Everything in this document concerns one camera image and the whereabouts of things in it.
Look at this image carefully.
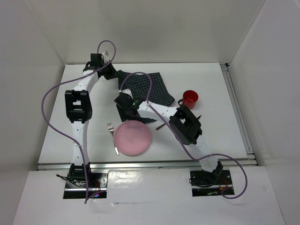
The dark checkered cloth napkin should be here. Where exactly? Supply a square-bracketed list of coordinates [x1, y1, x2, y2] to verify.
[118, 70, 175, 124]

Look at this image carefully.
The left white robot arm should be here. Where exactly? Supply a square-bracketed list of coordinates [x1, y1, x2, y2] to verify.
[65, 60, 116, 187]

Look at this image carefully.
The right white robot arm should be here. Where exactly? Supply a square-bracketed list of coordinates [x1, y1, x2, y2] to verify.
[114, 93, 223, 185]

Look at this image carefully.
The silver fork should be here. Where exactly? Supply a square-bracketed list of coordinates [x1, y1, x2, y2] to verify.
[107, 123, 120, 156]

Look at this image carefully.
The pink plate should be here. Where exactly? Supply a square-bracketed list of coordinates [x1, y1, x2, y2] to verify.
[114, 120, 151, 156]

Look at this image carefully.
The red mug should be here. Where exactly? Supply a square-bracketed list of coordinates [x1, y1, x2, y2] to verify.
[178, 90, 199, 109]

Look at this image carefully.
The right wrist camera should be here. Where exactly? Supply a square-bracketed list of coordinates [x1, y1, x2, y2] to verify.
[114, 89, 133, 108]

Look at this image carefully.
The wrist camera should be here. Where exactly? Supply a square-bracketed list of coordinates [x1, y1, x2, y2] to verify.
[114, 89, 133, 108]
[90, 51, 109, 70]

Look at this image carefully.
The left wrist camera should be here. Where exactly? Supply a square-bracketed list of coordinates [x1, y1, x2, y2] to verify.
[90, 51, 109, 70]

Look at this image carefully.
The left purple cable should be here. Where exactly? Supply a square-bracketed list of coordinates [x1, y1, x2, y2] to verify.
[41, 40, 117, 204]

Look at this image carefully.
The purple cable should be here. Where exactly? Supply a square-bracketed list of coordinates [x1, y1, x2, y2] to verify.
[119, 71, 248, 200]
[41, 40, 117, 204]

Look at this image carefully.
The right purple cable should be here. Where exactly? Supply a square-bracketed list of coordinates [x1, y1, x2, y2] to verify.
[119, 71, 248, 200]

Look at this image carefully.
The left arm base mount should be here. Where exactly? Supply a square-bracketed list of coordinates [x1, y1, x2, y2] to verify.
[56, 172, 108, 199]

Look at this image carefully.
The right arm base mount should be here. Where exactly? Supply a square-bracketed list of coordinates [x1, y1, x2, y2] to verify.
[189, 170, 235, 197]

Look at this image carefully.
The front aluminium rail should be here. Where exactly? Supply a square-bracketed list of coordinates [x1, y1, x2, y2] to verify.
[37, 155, 258, 171]

